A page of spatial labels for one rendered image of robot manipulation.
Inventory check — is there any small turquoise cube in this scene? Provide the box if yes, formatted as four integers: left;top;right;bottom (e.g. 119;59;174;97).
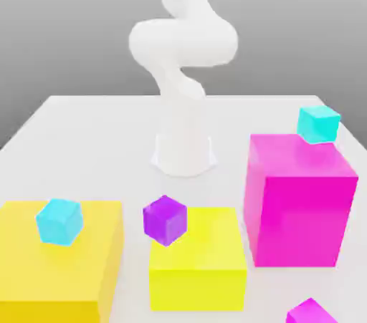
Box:
296;104;342;145

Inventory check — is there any large lemon yellow box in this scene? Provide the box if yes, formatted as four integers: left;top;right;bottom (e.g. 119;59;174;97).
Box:
148;207;248;312

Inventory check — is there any large golden yellow box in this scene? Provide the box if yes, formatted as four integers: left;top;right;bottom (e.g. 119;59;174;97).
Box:
0;200;125;323

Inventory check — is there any small magenta cube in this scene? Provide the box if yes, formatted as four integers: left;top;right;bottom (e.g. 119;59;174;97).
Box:
285;297;339;323

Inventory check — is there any small sky blue cube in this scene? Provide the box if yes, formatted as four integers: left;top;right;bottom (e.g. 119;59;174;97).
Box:
35;198;85;247

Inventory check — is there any large magenta box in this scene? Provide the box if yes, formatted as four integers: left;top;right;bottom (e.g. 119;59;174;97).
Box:
243;133;360;268

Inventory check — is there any small purple cube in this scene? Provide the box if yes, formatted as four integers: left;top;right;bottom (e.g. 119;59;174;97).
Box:
142;194;189;248

